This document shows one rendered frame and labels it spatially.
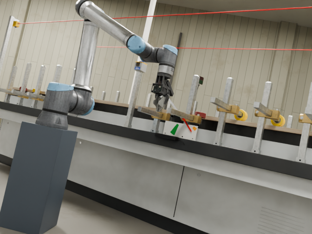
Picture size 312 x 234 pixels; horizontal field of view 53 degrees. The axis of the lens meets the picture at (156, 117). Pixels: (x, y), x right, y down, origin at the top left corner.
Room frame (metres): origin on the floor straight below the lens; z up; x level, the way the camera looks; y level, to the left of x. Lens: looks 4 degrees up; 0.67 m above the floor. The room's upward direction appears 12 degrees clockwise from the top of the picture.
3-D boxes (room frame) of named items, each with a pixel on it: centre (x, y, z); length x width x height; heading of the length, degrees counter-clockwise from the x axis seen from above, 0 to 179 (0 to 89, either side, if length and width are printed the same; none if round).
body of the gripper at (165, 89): (1.78, 0.01, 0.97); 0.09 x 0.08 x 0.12; 146
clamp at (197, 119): (2.16, -0.24, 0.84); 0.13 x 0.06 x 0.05; 55
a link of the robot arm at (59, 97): (1.93, 0.60, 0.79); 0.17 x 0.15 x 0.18; 151
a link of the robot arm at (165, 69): (1.78, 0.00, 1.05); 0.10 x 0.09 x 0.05; 56
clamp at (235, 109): (2.02, -0.44, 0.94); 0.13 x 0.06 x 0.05; 55
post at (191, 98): (2.17, -0.22, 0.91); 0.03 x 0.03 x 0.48; 55
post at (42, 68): (3.17, 1.22, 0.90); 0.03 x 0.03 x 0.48; 55
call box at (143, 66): (2.46, 0.20, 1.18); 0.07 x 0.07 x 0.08; 55
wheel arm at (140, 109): (2.24, -0.01, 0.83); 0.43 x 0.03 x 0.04; 145
